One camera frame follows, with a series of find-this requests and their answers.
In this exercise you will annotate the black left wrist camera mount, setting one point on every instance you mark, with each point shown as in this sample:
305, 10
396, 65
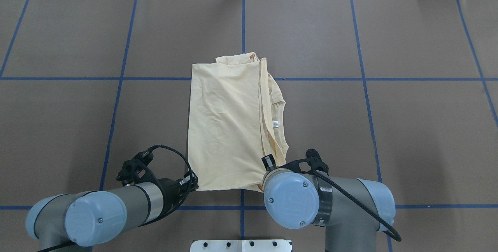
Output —
136, 170

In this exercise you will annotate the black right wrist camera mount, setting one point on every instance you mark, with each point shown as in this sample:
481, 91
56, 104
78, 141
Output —
312, 160

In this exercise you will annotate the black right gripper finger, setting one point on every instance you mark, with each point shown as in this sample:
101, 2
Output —
269, 163

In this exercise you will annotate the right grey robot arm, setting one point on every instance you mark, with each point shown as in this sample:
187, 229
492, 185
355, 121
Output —
351, 210

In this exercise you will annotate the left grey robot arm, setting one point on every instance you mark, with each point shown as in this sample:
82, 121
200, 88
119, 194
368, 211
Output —
77, 222

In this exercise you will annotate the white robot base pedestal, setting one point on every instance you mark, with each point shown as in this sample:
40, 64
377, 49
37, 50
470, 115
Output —
258, 245

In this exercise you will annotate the cream long-sleeve printed shirt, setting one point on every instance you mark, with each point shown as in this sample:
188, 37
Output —
236, 117

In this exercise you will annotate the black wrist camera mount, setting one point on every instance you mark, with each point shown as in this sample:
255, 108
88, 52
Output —
312, 160
136, 170

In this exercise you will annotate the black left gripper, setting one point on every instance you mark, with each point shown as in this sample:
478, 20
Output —
170, 192

